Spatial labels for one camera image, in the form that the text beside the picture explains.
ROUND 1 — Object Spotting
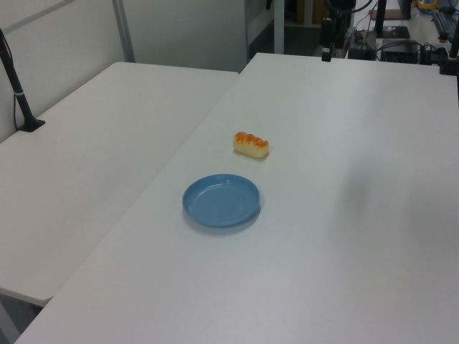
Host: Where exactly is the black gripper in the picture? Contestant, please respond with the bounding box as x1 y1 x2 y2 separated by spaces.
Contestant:
321 0 356 63

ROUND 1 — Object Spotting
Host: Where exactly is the orange-topped bread loaf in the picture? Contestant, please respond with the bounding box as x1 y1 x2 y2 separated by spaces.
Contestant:
232 131 270 160

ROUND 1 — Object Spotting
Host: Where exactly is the blue round plate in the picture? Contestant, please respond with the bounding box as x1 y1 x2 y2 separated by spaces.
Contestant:
181 173 261 229

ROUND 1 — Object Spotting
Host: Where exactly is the small black device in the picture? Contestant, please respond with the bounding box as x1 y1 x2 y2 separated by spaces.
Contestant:
347 31 376 61

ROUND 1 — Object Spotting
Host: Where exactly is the thin black stand pole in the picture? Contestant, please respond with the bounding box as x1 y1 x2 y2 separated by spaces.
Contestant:
374 0 387 39

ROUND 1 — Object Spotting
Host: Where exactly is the grey metal column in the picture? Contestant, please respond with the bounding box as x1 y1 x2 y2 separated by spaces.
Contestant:
273 0 286 54

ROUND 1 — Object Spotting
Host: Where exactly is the brown cardboard sheet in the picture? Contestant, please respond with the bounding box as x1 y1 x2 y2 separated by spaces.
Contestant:
369 9 403 21

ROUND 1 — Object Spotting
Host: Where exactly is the dark flat tray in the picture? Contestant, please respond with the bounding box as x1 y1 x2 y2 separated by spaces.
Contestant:
382 25 410 39

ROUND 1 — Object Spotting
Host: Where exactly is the black electronics box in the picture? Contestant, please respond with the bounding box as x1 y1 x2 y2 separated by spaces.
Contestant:
379 39 421 64

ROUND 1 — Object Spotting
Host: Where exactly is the black clamp stand pole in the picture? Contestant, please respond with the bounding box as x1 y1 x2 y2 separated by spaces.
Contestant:
438 21 459 77

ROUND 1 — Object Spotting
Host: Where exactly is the white side table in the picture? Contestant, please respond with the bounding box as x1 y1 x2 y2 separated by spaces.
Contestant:
0 61 240 308

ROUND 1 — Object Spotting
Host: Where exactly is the aluminium profile rail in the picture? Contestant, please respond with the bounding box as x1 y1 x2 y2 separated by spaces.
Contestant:
431 10 457 37

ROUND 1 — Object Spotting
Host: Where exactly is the black camera stand pole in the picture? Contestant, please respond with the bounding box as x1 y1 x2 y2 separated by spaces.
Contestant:
0 28 47 133

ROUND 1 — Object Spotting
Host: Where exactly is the black cable on pole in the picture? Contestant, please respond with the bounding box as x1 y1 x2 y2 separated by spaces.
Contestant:
2 34 22 130

